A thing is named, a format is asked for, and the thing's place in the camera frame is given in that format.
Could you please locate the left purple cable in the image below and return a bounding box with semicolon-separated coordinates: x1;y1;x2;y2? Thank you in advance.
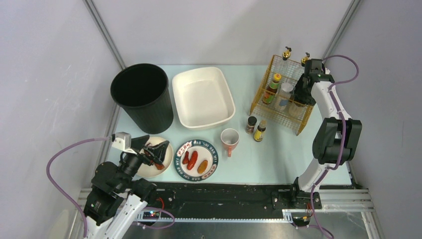
45;137;113;239

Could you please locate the brown meat piece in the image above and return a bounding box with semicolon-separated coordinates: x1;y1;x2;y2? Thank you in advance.
155;163;165;170

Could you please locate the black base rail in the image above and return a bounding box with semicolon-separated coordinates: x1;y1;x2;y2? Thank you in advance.
108;180;322;220

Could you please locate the cream plate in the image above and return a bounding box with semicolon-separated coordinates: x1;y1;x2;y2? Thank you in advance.
136;136;174;178

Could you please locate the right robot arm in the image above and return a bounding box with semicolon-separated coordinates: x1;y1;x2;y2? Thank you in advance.
291;59;362;206

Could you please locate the orange ceramic mug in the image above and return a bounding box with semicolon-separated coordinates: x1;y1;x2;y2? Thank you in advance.
220;128;240;157

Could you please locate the large red sausage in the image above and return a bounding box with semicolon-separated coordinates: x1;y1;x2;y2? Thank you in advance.
187;150;198;170

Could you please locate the small bottle tan cap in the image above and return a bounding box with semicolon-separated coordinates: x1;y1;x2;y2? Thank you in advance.
253;119;267;142

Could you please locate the black ribbed trash bin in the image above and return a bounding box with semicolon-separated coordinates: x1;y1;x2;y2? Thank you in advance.
110;63;174;134

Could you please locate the white rectangular tub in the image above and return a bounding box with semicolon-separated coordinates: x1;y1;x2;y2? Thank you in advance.
172;67;236;130

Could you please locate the dark brown small bottle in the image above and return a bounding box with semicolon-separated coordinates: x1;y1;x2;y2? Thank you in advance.
246;116;257;134

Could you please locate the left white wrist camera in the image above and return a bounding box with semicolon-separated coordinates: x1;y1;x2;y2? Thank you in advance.
111;132;131;153

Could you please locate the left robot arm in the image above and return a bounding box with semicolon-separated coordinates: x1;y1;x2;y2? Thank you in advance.
83;132;170;239

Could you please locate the jar with black lid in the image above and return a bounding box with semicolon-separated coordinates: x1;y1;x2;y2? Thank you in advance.
288;100;306;119

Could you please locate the right electronics board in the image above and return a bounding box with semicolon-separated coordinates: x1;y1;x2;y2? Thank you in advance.
292;216;311;227

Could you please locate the green rimmed patterned plate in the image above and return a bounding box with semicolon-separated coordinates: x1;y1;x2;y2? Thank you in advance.
174;139;218;182

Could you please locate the glass oil bottle gold spout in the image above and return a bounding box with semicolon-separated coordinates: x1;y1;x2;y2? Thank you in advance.
279;46;292;79

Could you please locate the orange sausage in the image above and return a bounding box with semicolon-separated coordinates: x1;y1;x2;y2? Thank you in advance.
197;160;208;174

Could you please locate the red label sauce bottle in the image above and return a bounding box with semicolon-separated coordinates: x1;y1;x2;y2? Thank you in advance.
262;73;282;105

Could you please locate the yellow wire basket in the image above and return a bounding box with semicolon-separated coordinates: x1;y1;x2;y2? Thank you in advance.
249;55;314;135

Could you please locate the electronics board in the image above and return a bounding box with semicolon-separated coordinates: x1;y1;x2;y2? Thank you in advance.
142;211;160;220
292;216;311;227

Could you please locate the left electronics board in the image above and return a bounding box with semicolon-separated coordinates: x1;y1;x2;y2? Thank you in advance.
142;211;160;220

